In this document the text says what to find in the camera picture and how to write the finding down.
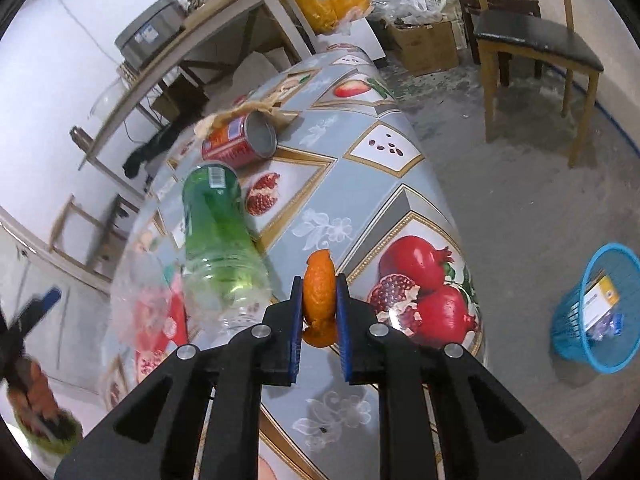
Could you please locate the red print clear bag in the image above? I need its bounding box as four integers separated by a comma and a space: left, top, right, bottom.
135, 280, 192, 376

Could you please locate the brown cardboard box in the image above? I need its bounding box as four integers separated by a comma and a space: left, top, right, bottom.
150, 77, 210, 123
382, 15, 462, 77

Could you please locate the clear plastic container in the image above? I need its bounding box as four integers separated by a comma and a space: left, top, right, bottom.
107, 247, 191, 356

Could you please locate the dark wooden stool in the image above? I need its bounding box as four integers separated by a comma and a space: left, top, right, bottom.
455, 0, 543, 66

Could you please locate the grey rice cooker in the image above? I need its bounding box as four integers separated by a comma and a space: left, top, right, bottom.
114, 0, 187, 73

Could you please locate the orange peel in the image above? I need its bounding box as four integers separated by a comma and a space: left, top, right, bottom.
302, 249, 340, 348

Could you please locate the brown flask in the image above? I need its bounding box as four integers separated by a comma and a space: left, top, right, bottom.
69, 125, 96, 153

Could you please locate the wooden chair with black seat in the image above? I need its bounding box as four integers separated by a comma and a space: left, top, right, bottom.
467, 0, 606, 168

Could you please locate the yellow plastic bag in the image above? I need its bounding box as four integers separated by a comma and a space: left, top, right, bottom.
292, 0, 373, 36

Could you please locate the black cloth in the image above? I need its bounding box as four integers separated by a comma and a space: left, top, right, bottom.
122, 127, 173, 179

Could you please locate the clear plastic pitcher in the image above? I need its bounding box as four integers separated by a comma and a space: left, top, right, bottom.
87, 80, 131, 121

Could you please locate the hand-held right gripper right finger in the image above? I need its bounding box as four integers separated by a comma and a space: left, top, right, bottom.
334, 274, 583, 480

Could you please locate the person's left hand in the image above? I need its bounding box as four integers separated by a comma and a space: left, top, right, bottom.
7, 357, 66, 428

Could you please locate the fruit print tablecloth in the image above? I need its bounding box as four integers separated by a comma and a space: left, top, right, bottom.
100, 42, 485, 480

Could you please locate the wooden chair with grey seat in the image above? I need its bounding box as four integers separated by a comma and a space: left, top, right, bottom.
47, 192, 143, 281

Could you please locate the red drink can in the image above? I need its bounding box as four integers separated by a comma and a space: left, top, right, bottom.
201, 110, 278, 170

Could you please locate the crumpled brown paper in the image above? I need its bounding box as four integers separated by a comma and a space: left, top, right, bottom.
194, 99, 301, 138

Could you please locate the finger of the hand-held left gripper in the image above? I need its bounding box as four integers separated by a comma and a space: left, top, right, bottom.
10, 286, 63, 341

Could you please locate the green plastic bottle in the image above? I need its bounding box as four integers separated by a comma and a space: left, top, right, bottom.
181, 160, 276, 333

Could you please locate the wooden shelf table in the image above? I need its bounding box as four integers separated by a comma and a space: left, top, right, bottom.
77, 0, 321, 201

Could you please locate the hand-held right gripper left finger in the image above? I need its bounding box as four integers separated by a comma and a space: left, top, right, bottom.
54, 275, 306, 480

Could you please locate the blue plastic bag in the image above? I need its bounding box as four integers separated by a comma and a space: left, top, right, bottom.
585, 310, 626, 343

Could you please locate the white cardboard box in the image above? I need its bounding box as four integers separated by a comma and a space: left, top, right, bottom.
580, 272, 628, 328

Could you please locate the blue plastic waste basket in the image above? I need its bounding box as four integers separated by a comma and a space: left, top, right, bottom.
550, 242, 640, 375

